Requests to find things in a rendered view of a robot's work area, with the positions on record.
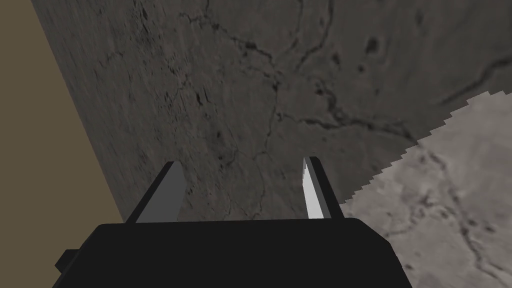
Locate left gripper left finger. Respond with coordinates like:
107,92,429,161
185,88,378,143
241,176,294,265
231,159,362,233
125,161,186,224

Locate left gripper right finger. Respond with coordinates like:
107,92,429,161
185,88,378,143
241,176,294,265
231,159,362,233
301,156,345,220

